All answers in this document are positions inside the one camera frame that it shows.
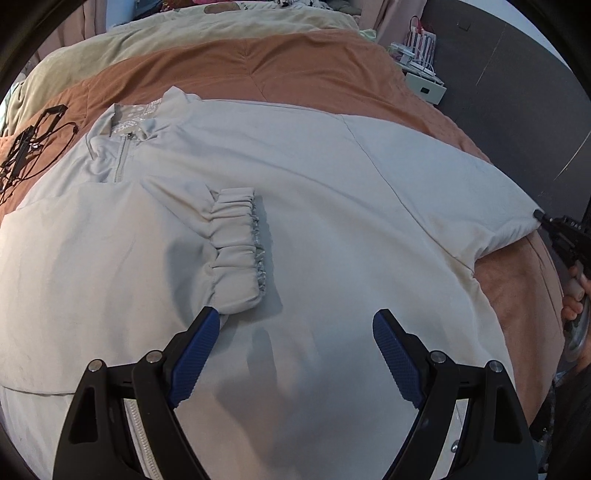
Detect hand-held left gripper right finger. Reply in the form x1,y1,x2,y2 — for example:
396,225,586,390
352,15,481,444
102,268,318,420
372,308,539,480

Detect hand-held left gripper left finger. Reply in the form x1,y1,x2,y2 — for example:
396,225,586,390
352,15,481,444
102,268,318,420
52,306,221,480

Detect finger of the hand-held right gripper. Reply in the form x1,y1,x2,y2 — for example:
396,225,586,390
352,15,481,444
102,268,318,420
533,209,575,250

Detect beige zip jacket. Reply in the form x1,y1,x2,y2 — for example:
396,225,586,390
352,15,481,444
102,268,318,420
0,85,541,480

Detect person's right hand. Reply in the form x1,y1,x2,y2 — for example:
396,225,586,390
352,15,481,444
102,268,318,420
561,267,591,324

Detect person's dark patterned pants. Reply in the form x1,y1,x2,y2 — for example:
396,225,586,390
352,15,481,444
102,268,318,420
531,360,591,480

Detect cream two-drawer nightstand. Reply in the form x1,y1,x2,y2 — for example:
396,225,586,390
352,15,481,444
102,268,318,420
405,71,448,104

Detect small white clutter pile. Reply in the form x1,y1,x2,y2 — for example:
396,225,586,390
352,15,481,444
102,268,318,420
390,41,416,70

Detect pink curtain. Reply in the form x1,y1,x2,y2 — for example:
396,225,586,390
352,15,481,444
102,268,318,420
360,0,419,42
74,0,112,38

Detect orange-brown blanket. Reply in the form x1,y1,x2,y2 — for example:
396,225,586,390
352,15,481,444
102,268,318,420
0,30,566,425

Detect tan blanket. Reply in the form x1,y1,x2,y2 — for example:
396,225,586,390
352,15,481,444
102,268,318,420
4,2,361,134

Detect black cable tangle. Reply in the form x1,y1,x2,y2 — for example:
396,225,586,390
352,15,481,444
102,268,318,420
0,105,77,204

